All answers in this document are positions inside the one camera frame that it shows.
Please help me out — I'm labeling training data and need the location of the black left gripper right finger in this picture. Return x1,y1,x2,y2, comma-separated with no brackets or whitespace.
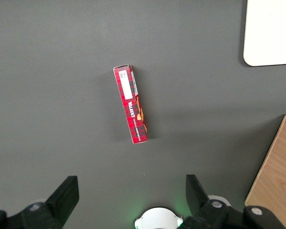
180,174,286,229

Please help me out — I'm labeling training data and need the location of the red tartan cookie box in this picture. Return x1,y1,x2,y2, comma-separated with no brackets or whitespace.
112,64,149,145

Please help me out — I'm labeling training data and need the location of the cream rectangular tray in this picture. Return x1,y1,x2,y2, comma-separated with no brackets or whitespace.
243,0,286,67

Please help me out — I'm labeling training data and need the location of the wooden two-drawer cabinet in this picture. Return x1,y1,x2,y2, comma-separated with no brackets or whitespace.
244,114,286,229

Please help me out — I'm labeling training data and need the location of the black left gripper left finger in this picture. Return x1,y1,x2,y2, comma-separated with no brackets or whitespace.
0,176,80,229

